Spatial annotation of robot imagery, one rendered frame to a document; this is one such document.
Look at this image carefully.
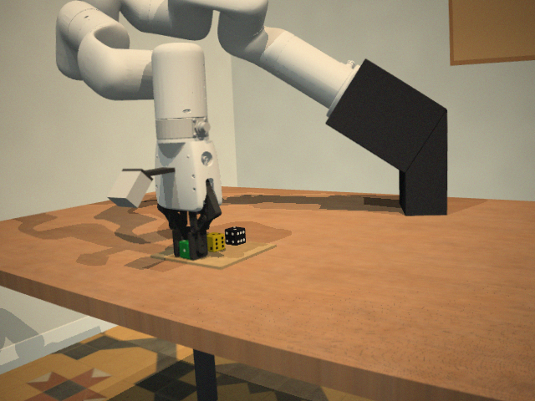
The yellow die with black pips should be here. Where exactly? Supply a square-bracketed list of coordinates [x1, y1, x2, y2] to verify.
[206, 232, 225, 252]

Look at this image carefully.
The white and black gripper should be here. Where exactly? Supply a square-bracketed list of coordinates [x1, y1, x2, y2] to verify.
[155, 136, 222, 260]

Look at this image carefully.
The black die with white pips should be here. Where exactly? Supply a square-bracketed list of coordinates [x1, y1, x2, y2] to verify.
[225, 226, 246, 246]

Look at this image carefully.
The beige flat mat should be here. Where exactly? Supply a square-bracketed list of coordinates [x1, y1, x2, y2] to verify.
[150, 241, 277, 270]

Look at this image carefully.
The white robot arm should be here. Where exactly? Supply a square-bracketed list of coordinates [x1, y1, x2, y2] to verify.
[56, 0, 360, 208]

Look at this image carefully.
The green die with white pips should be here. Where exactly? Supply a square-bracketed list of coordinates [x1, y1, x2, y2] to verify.
[179, 239, 191, 260]

